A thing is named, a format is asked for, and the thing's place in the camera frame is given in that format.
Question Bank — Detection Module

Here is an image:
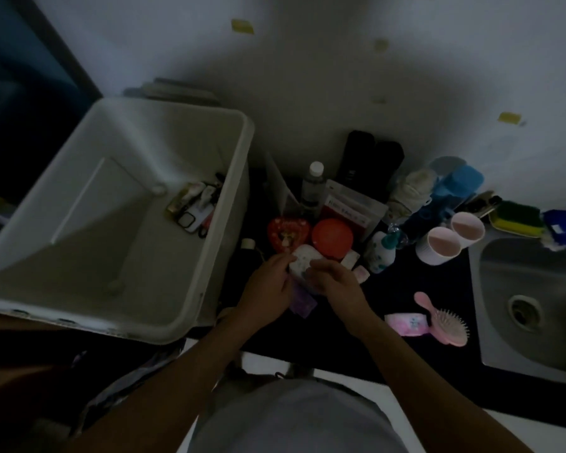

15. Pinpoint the white lotion bottle teal cap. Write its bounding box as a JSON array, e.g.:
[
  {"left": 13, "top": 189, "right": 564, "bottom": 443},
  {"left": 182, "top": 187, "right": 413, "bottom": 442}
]
[{"left": 363, "top": 230, "right": 402, "bottom": 274}]

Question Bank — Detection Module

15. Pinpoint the cream plush covered bottle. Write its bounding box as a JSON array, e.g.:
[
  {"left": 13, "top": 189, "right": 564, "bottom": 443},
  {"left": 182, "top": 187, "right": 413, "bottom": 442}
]
[{"left": 387, "top": 167, "right": 437, "bottom": 218}]

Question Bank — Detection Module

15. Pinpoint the purple packet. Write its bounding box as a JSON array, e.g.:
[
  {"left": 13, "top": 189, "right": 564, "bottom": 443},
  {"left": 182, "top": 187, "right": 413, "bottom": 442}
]
[{"left": 290, "top": 282, "right": 318, "bottom": 319}]

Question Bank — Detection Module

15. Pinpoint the person's left hand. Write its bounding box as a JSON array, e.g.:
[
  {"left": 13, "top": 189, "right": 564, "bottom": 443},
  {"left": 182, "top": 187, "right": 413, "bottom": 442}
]
[{"left": 238, "top": 252, "right": 296, "bottom": 327}]

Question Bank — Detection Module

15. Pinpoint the yellow green sponge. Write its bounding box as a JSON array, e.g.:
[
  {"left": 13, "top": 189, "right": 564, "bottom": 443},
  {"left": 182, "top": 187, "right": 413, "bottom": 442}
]
[{"left": 492, "top": 200, "right": 546, "bottom": 237}]

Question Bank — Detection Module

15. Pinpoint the pink hairbrush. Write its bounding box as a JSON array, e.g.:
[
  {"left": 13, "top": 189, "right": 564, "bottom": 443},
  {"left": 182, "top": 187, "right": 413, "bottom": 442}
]
[{"left": 414, "top": 291, "right": 469, "bottom": 347}]

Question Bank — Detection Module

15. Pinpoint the white plastic storage bin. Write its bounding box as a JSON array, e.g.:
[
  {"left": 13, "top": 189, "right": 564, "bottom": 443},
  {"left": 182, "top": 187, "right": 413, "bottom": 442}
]
[{"left": 0, "top": 96, "right": 255, "bottom": 346}]

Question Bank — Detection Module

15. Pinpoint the blue plastic bottle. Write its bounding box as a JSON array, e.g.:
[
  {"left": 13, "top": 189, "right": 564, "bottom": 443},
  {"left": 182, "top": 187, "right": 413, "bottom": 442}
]
[{"left": 405, "top": 164, "right": 484, "bottom": 232}]

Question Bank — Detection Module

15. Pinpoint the pink tissue pack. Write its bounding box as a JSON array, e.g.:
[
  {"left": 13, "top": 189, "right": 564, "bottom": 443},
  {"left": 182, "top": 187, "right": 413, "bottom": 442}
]
[{"left": 384, "top": 311, "right": 430, "bottom": 337}]

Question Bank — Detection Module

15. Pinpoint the gold foil packet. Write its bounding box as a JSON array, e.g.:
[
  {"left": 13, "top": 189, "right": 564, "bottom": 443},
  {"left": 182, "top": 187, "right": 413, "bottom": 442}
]
[{"left": 165, "top": 182, "right": 204, "bottom": 215}]

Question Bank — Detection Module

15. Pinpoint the clear bottle white cap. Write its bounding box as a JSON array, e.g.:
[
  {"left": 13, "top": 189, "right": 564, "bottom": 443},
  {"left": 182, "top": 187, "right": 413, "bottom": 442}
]
[{"left": 301, "top": 160, "right": 325, "bottom": 208}]

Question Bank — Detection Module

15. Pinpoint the person's right forearm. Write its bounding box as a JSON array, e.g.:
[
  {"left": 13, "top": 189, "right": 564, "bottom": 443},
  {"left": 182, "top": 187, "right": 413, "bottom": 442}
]
[{"left": 351, "top": 318, "right": 534, "bottom": 453}]

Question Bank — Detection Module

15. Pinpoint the person's left forearm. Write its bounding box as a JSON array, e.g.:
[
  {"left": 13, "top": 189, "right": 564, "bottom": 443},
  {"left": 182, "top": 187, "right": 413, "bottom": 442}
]
[{"left": 64, "top": 311, "right": 265, "bottom": 453}]

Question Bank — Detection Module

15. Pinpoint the orange red round jar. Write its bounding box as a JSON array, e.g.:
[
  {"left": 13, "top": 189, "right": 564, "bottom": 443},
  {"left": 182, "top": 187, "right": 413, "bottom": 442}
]
[{"left": 311, "top": 218, "right": 355, "bottom": 260}]

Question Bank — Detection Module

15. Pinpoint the phone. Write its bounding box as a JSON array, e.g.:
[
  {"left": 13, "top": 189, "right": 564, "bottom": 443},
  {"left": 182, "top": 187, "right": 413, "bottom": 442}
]
[{"left": 177, "top": 204, "right": 214, "bottom": 233}]

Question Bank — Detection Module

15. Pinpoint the person's grey shirt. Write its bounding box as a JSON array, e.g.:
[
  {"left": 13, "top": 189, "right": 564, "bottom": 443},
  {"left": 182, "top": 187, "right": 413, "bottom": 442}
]
[{"left": 188, "top": 379, "right": 409, "bottom": 453}]

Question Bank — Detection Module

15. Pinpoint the white cup pink inside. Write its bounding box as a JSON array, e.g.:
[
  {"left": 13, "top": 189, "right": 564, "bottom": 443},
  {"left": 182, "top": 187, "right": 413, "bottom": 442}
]
[
  {"left": 450, "top": 211, "right": 487, "bottom": 250},
  {"left": 414, "top": 226, "right": 463, "bottom": 266}
]

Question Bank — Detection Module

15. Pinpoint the white rag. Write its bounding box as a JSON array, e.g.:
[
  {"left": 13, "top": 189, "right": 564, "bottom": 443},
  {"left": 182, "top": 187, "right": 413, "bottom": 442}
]
[{"left": 540, "top": 230, "right": 566, "bottom": 250}]

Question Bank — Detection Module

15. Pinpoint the red heart shaped tin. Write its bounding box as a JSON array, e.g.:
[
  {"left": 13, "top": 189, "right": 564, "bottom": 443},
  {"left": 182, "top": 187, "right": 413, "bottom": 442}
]
[{"left": 267, "top": 216, "right": 311, "bottom": 254}]

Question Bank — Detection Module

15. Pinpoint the zip pouch red label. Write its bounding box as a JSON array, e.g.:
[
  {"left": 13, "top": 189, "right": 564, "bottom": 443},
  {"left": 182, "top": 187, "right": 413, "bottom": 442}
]
[{"left": 319, "top": 179, "right": 389, "bottom": 237}]

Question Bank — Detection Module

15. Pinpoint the steel sink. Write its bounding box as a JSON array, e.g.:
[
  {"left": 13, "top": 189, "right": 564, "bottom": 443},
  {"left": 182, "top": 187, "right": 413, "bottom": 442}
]
[{"left": 469, "top": 230, "right": 566, "bottom": 388}]

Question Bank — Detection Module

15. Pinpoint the black table countertop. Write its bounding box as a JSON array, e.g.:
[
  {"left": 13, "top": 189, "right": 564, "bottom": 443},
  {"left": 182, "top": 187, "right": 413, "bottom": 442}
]
[{"left": 188, "top": 169, "right": 566, "bottom": 420}]

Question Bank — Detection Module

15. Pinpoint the clear cotton swab box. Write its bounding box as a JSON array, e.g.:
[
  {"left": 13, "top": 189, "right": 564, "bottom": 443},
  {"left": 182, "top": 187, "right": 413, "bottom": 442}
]
[{"left": 287, "top": 243, "right": 329, "bottom": 296}]

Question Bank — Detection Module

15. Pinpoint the person's right hand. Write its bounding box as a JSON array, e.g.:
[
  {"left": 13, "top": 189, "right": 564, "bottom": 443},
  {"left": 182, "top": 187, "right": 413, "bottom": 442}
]
[{"left": 308, "top": 259, "right": 378, "bottom": 339}]

